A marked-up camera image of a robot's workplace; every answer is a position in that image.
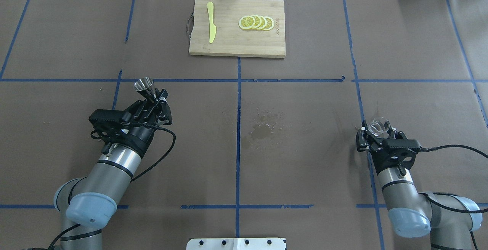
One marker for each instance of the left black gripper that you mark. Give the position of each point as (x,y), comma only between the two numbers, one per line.
(138,134)

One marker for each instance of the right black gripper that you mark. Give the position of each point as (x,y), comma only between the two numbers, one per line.
(362,139)

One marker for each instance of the clear glass cup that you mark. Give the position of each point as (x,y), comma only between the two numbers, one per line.
(379,126)

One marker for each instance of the steel double jigger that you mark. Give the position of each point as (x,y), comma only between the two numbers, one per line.
(145,83)

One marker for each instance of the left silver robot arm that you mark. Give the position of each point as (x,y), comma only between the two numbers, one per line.
(87,204)

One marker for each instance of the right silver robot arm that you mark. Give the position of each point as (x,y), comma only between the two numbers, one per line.
(448,219)

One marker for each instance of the yellow plastic knife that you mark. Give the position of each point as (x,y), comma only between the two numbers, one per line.
(212,26)

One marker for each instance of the wooden cutting board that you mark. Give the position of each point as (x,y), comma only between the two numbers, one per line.
(231,40)

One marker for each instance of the lemon slice farthest from knife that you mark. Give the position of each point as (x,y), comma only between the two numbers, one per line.
(270,23)

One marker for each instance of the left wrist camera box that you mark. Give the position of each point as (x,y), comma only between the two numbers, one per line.
(108,124)

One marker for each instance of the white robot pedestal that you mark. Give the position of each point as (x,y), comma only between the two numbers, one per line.
(253,243)

